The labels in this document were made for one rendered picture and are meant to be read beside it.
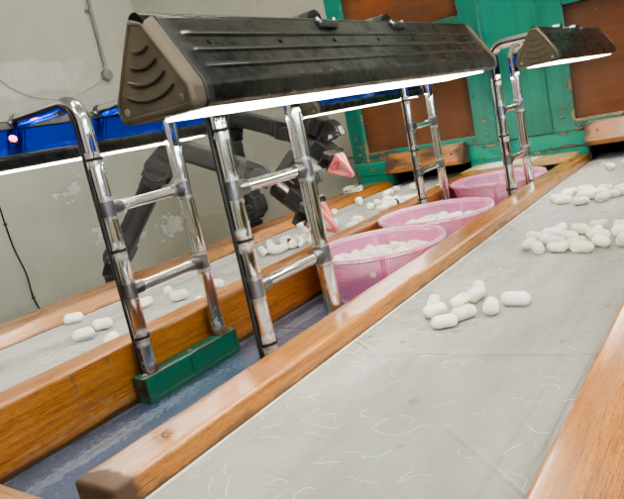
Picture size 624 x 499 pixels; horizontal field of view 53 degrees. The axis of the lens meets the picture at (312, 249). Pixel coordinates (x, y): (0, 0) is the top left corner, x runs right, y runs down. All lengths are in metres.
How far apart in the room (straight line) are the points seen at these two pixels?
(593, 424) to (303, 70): 0.35
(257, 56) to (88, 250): 3.18
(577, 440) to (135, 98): 0.39
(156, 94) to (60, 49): 3.33
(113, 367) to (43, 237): 2.59
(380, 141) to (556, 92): 0.64
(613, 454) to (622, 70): 1.71
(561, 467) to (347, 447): 0.19
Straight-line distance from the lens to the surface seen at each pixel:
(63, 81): 3.74
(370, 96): 1.78
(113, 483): 0.57
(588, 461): 0.47
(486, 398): 0.61
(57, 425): 0.91
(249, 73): 0.49
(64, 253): 3.56
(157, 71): 0.46
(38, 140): 1.04
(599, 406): 0.53
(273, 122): 2.00
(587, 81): 2.11
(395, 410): 0.61
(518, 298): 0.83
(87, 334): 1.14
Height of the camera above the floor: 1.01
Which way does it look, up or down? 11 degrees down
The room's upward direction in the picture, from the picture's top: 12 degrees counter-clockwise
